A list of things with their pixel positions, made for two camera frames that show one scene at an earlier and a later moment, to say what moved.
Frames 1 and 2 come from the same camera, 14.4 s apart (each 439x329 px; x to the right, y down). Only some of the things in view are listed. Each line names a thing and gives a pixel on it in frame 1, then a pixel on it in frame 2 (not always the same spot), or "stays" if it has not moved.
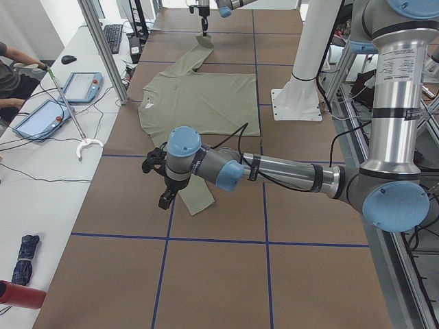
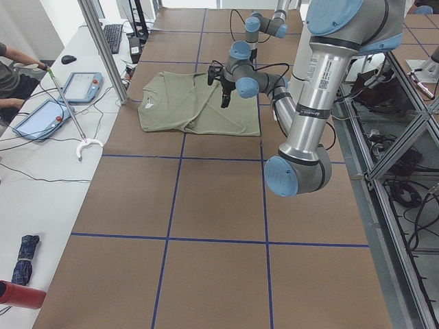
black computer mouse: x=68 y=59 stays
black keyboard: x=114 y=34 stays
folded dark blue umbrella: x=23 y=268 stays
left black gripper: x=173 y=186 → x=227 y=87
